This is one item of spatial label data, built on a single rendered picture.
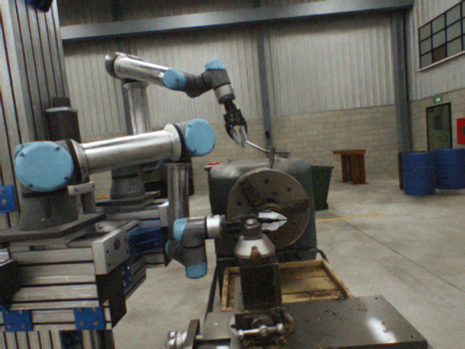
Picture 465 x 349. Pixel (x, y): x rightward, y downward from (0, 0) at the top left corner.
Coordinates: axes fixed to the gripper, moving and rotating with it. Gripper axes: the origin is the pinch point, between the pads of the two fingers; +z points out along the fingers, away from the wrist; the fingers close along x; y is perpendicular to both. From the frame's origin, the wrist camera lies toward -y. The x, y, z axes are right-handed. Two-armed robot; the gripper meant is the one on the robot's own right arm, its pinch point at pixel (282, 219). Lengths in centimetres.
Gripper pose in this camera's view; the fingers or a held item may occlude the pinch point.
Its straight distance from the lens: 103.2
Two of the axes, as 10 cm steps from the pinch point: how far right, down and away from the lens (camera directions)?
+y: -0.3, 0.9, -10.0
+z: 9.9, -1.0, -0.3
